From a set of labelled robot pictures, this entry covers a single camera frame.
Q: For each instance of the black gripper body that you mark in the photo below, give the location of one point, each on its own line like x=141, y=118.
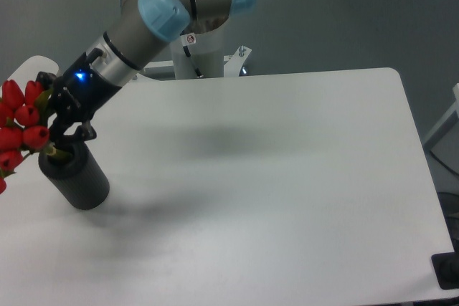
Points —
x=79, y=92

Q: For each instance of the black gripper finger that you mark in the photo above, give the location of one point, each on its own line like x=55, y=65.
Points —
x=46, y=80
x=58, y=138

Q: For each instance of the red tulip bouquet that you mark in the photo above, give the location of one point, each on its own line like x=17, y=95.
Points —
x=24, y=127

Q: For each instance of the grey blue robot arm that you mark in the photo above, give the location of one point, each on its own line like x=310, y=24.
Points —
x=144, y=29

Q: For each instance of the dark grey ribbed vase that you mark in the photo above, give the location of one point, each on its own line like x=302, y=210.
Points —
x=80, y=180

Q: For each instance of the white chair seat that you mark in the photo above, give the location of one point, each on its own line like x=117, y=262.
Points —
x=29, y=69

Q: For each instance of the black device at table edge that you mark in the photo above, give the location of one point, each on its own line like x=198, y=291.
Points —
x=446, y=270

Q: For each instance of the white frame at right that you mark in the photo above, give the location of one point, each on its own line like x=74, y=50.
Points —
x=446, y=123

